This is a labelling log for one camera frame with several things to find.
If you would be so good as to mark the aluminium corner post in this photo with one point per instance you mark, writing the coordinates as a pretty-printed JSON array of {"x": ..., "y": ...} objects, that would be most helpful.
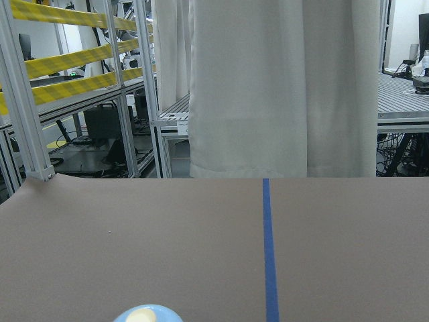
[{"x": 20, "y": 102}]

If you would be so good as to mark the light blue call bell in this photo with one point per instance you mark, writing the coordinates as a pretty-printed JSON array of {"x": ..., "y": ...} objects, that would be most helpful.
[{"x": 149, "y": 313}]

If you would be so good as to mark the yellow striped barrier tape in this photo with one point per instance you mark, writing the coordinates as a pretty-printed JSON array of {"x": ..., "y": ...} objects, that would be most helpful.
[{"x": 23, "y": 10}]

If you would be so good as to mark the white curtain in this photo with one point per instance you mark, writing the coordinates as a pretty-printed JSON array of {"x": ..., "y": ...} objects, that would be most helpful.
[{"x": 277, "y": 88}]

